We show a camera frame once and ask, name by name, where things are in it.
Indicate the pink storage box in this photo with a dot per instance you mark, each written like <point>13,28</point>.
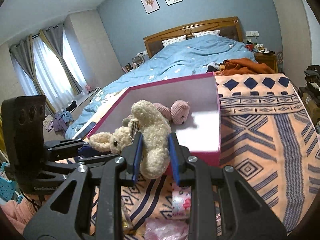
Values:
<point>200,158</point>

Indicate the white patterned pillow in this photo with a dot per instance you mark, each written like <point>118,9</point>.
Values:
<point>173,41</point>
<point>206,33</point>

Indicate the beige wardrobe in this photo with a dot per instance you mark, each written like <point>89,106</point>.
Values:
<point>90,50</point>

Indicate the blue plastic basket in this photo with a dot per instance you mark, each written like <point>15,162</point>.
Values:
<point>10,187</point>

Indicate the orange brown garment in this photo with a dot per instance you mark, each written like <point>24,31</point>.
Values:
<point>245,66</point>

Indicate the orange patterned blanket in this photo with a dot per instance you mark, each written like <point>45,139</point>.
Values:
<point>262,142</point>

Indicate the grey curtain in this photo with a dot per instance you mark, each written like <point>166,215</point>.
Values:
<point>56,42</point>
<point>22,60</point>

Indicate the white sheer curtain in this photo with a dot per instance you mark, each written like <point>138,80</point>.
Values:
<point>47,75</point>

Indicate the pink tissue pack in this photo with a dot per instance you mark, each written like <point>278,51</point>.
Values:
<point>181,200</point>

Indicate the dark clothes pile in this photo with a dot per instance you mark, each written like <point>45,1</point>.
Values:
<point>312,80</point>

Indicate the small pink object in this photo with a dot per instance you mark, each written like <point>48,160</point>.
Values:
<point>88,88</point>

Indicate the curtain rod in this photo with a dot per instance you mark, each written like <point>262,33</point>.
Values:
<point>35,36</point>

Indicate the wooden bed headboard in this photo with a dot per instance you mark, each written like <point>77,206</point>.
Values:
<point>190,27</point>

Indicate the cream plush rabbit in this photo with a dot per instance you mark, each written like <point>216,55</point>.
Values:
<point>150,130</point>

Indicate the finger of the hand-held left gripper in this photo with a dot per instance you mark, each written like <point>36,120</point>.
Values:
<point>83,149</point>
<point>100,158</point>

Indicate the blue floral duvet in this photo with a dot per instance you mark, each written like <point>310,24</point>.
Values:
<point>187,55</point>

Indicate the pile of clothes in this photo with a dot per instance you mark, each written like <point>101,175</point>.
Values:
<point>60,120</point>

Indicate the black grey garment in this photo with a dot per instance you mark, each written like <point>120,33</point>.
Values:
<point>213,68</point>

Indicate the smartphone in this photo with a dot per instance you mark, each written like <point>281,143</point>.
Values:
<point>87,128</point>

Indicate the cardboard box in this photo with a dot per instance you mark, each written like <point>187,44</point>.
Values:
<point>310,102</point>

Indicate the cluttered bedside table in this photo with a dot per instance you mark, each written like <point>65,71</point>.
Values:
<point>133,63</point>

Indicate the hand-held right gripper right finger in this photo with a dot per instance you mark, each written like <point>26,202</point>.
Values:
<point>173,157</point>

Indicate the pink fluffy cloth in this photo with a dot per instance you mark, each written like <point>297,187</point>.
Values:
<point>17,212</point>

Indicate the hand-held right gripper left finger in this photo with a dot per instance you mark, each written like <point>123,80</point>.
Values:
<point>137,155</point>

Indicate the black cloth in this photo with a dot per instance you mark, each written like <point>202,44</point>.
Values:
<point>71,105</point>

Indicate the pink knitted teddy bear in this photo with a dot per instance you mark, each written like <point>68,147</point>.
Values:
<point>180,110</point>

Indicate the wooden nightstand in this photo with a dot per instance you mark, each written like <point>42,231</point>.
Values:
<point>266,60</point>

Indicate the white wall socket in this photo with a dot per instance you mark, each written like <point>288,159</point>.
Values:
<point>141,53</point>
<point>252,33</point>

